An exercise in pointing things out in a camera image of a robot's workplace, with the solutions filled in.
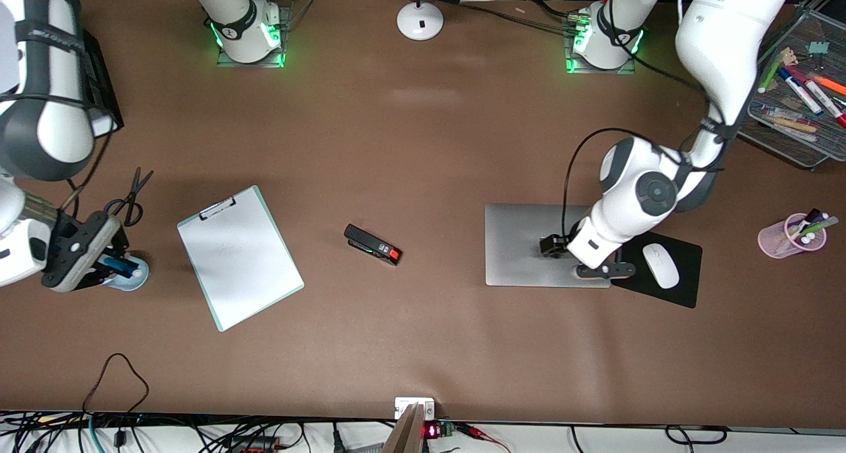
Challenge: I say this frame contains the red cap white marker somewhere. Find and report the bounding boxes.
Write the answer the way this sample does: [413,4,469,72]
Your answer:
[790,66,846,129]

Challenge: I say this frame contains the wire mesh desk tray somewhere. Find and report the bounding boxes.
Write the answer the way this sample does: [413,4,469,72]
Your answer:
[737,7,846,170]

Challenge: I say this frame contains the white paper sheet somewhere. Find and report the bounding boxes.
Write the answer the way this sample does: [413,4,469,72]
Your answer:
[179,188,303,329]

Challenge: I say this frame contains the black looped cable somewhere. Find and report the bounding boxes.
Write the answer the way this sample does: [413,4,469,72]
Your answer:
[82,352,150,415]

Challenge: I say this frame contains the white power block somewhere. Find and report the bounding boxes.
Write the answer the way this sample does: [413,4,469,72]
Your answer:
[395,397,436,421]

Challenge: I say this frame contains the black scissors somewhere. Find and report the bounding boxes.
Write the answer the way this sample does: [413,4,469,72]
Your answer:
[104,167,155,227]

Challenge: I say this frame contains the red wire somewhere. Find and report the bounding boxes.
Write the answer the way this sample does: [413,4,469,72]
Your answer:
[456,423,512,453]

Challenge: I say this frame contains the mint green clipboard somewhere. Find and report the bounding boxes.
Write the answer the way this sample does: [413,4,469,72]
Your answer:
[176,185,305,333]

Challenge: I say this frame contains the orange highlighter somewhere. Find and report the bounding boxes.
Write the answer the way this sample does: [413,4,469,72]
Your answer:
[812,74,846,99]

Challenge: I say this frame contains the grey wooden stand piece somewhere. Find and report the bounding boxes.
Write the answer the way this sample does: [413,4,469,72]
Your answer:
[382,403,425,453]

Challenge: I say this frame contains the black stacked letter tray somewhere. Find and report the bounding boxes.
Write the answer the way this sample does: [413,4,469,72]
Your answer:
[78,28,125,138]

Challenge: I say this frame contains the white round base stand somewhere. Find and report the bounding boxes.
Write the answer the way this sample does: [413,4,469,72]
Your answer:
[397,0,445,42]

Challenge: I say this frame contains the black flat loop cable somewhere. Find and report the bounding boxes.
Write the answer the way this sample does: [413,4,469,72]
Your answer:
[664,425,729,444]

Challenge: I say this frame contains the black stapler orange tip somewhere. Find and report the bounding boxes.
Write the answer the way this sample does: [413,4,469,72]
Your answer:
[344,224,403,267]

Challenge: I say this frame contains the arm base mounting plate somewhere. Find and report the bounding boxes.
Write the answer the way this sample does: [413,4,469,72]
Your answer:
[217,0,318,69]
[564,17,637,75]

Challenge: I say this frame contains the light blue mesh pen cup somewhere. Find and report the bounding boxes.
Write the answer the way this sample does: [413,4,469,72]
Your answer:
[104,251,150,292]

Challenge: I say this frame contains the black table cable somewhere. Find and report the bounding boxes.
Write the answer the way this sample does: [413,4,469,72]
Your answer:
[456,0,584,36]

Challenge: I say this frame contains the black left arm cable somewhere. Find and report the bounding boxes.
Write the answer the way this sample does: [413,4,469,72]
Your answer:
[560,0,731,243]

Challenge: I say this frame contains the black mouse pad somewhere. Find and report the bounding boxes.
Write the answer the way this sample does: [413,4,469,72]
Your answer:
[611,228,703,309]

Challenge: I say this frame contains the pink mesh pen cup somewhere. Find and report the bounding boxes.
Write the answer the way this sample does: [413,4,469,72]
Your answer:
[757,213,828,260]

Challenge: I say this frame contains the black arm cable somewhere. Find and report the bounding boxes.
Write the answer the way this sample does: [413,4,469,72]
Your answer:
[560,0,731,243]
[0,91,113,210]

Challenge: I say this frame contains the white computer mouse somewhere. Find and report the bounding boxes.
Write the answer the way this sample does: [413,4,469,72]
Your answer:
[642,243,681,290]

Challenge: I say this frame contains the silver laptop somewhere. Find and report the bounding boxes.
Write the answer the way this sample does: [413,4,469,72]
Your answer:
[484,203,612,288]

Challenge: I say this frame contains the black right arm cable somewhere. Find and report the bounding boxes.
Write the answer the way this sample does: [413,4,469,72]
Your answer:
[0,91,113,210]

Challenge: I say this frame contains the orange connector block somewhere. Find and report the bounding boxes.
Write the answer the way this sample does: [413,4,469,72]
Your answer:
[228,438,282,453]

